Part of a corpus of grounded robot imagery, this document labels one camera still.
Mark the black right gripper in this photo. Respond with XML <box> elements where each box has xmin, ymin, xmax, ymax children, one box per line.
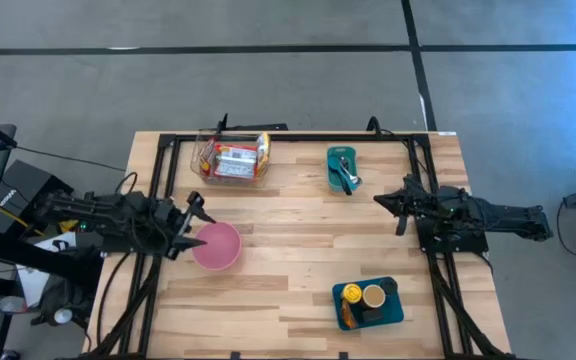
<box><xmin>372</xmin><ymin>173</ymin><xmax>464</xmax><ymax>237</ymax></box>

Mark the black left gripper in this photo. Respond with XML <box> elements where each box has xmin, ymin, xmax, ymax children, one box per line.
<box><xmin>137</xmin><ymin>191</ymin><xmax>218</xmax><ymax>261</ymax></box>

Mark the black spoon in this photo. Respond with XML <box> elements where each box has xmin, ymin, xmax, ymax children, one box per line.
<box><xmin>336</xmin><ymin>162</ymin><xmax>354</xmax><ymax>196</ymax></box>

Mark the red ramen noodle pack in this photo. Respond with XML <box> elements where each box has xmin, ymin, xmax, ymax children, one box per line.
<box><xmin>198</xmin><ymin>137</ymin><xmax>218</xmax><ymax>177</ymax></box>

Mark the red white ramen pack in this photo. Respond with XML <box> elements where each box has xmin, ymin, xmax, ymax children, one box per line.
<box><xmin>212</xmin><ymin>143</ymin><xmax>260</xmax><ymax>180</ymax></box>

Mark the tan-lid furikake seasoning jar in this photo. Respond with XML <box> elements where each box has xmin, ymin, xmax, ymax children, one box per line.
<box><xmin>361</xmin><ymin>283</ymin><xmax>387</xmax><ymax>310</ymax></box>

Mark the teal plastic bin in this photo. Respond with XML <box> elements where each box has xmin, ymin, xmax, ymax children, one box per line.
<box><xmin>331</xmin><ymin>276</ymin><xmax>405</xmax><ymax>332</ymax></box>

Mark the yellow ramen noodle pack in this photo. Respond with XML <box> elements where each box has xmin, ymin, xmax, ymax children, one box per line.
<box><xmin>256</xmin><ymin>131</ymin><xmax>272</xmax><ymax>177</ymax></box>

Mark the pink plastic bowl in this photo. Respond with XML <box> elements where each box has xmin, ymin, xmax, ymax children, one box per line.
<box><xmin>191</xmin><ymin>221</ymin><xmax>243</xmax><ymax>272</ymax></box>

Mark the clear plastic container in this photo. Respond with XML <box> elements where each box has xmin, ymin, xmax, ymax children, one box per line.
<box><xmin>190</xmin><ymin>128</ymin><xmax>273</xmax><ymax>187</ymax></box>

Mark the teal cutting board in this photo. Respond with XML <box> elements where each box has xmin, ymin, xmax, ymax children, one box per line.
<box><xmin>325</xmin><ymin>144</ymin><xmax>364</xmax><ymax>195</ymax></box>

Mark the white paper sheet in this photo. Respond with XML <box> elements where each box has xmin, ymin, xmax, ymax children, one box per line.
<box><xmin>16</xmin><ymin>231</ymin><xmax>78</xmax><ymax>308</ymax></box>

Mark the black case white logo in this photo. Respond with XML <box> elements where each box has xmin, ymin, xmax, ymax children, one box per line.
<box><xmin>0</xmin><ymin>158</ymin><xmax>75</xmax><ymax>236</ymax></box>

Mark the short black table bracket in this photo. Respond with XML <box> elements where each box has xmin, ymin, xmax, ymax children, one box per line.
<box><xmin>365</xmin><ymin>115</ymin><xmax>385</xmax><ymax>137</ymax></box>

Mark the long black table bracket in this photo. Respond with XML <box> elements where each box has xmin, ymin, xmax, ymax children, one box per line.
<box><xmin>214</xmin><ymin>112</ymin><xmax>290</xmax><ymax>134</ymax></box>

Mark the black metal table frame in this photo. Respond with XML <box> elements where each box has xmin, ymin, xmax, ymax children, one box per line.
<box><xmin>81</xmin><ymin>130</ymin><xmax>515</xmax><ymax>360</ymax></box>

